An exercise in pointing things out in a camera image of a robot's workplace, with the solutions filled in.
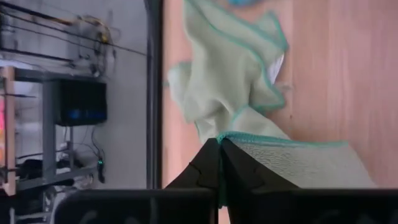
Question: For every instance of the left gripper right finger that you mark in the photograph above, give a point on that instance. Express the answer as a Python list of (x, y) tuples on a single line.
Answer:
[(248, 174)]

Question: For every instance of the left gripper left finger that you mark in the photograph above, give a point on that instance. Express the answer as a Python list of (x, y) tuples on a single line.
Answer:
[(199, 171)]

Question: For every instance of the pale green towel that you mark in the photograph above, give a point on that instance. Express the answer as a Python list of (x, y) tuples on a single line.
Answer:
[(230, 62)]

